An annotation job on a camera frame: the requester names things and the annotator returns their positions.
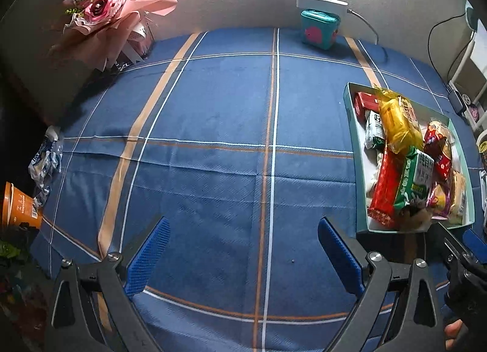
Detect person's right hand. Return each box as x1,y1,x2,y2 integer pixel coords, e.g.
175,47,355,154
443,319,465,352

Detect orange cake packet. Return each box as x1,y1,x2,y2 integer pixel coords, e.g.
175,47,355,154
449,171,468,225

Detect crumpled white blue wrapper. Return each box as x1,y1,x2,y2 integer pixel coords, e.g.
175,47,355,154
30,125,63,206

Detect dark clutter pile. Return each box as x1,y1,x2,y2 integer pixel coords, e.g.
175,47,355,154
0,223,50,337

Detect red packet with white stripe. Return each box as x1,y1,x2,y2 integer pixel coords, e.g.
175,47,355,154
354,92,381,117

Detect blue plaid bedsheet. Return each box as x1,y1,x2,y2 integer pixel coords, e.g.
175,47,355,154
28,26,487,352

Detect dark green white snack packet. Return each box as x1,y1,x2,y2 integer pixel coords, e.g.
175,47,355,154
393,146,435,211

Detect long red snack packet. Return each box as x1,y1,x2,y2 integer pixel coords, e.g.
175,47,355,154
367,144,404,229

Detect thin black cable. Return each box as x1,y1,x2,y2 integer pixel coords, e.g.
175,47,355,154
428,13,468,88

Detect pink flower bouquet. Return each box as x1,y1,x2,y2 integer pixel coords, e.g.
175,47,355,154
49,0,179,71

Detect white green biscuit packet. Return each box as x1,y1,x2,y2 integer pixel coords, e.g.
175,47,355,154
364,110,387,151

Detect black power adapter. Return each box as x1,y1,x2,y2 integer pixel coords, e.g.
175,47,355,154
448,89,470,114

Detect purple cake roll packet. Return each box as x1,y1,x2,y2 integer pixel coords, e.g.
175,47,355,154
426,181,451,219

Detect teal round appliance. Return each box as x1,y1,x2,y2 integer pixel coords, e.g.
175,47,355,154
465,0,484,31

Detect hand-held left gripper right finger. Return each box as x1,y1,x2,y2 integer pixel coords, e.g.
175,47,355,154
317,217,446,352

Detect red crinkled snack bag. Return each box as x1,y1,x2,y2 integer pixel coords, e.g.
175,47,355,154
432,141,454,184
423,121,451,147

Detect orange paper tub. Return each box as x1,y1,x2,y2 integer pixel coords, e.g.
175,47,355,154
1,181,44,229

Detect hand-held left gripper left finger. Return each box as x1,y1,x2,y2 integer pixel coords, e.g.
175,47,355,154
49,216,172,352

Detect white tray with teal rim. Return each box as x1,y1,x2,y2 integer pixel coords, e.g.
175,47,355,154
343,83,475,234

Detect white power cable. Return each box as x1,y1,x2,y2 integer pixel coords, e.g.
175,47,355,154
346,9,389,63

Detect white power strip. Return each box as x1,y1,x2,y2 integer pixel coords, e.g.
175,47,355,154
297,0,349,16

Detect yellow snack packet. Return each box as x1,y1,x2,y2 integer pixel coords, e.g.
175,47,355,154
375,87,425,155

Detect teal box with pink dots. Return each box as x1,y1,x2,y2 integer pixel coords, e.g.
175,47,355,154
300,9,340,50

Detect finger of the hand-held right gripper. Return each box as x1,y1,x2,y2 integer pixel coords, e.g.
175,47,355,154
430,222,476,273
462,228,487,257

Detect pale green snack packet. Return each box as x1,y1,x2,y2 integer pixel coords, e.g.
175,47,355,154
366,148,386,196

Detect white rack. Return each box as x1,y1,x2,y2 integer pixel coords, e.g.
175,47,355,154
447,26,487,128

